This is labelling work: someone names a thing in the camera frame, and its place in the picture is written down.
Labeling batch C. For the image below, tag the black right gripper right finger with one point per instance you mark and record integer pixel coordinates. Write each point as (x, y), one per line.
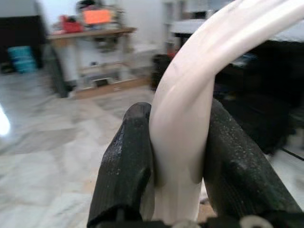
(240, 173)

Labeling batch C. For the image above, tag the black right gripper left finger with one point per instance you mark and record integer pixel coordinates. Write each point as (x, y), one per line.
(123, 171)

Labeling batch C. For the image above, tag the black table with white top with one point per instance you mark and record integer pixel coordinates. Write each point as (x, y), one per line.
(266, 95)

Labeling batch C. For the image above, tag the black bag with red top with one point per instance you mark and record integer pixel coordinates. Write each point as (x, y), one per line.
(161, 71)

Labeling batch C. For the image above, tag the dark green leaning board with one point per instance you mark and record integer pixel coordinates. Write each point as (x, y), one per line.
(57, 73)

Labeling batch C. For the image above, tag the wooden shelf unit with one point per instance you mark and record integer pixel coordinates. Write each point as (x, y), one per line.
(95, 34)

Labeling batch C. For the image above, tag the teal stacked buckets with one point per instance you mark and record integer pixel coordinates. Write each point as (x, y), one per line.
(22, 59)

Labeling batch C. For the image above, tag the red item on shelf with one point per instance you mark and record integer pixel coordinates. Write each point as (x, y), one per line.
(71, 25)

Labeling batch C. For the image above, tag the orange glowing screen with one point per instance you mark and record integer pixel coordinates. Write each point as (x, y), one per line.
(97, 17)

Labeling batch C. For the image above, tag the black cabinet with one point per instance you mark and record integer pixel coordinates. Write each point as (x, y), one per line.
(21, 33)

